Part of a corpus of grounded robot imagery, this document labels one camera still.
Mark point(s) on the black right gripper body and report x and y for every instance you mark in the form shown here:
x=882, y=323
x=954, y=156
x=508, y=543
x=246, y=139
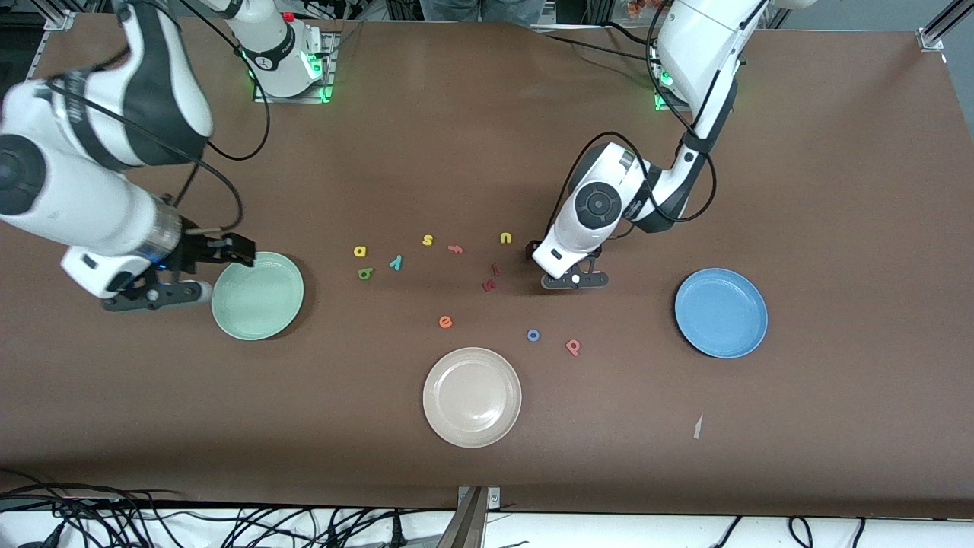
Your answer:
x=195, y=252

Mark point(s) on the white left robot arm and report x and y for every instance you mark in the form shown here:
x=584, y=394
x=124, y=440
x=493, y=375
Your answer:
x=696, y=42

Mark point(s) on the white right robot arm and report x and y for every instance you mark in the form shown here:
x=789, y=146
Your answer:
x=76, y=202

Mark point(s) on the light green plate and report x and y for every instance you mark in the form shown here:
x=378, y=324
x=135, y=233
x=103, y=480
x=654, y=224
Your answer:
x=262, y=301

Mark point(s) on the pink letter p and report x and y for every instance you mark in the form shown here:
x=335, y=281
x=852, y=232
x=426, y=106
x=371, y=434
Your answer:
x=575, y=350

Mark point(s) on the beige plate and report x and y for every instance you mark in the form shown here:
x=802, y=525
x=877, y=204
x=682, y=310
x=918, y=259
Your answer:
x=472, y=397

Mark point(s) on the blue plate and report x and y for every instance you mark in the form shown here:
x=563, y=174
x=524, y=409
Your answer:
x=720, y=313

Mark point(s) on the small grey paper scrap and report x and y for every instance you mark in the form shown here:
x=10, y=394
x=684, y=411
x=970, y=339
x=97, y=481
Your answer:
x=698, y=426

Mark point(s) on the person in blue jeans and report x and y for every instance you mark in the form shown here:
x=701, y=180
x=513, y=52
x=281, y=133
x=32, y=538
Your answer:
x=479, y=7

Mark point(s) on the orange artificial flowers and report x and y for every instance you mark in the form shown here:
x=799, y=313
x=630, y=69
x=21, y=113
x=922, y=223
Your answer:
x=647, y=6

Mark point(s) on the metal table bracket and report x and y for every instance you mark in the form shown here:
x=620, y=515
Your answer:
x=475, y=498

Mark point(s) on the aluminium frame profile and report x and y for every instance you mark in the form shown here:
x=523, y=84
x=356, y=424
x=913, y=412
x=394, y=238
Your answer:
x=61, y=21
x=940, y=27

